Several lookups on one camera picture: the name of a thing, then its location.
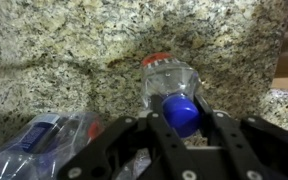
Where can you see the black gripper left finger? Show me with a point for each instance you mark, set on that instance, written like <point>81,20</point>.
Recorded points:
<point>164,140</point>

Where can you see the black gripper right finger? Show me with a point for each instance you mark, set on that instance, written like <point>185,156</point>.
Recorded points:
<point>230,143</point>

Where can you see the plastic wrapped water bottle pack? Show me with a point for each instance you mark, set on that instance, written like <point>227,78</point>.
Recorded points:
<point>34,143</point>

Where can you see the Fiji water bottle blue cap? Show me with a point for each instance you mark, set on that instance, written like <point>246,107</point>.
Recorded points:
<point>170,80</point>

